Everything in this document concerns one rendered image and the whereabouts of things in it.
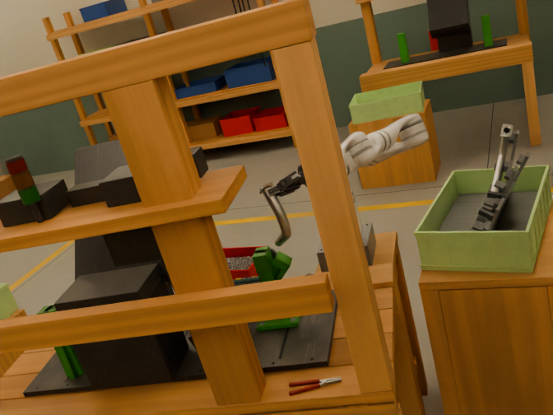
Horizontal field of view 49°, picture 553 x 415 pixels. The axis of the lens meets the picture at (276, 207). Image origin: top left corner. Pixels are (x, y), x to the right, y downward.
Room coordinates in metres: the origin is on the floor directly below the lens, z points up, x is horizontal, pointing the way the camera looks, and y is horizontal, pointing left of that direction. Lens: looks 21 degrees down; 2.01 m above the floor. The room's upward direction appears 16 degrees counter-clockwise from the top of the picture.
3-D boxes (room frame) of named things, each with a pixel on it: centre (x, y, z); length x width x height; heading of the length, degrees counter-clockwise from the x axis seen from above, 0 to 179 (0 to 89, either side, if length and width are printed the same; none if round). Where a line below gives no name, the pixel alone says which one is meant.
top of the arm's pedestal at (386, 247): (2.28, -0.27, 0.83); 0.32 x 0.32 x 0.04; 71
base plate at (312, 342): (1.89, 0.45, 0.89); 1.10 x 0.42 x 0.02; 74
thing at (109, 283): (1.79, 0.59, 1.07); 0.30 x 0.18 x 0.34; 74
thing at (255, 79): (7.87, 0.78, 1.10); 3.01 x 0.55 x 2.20; 64
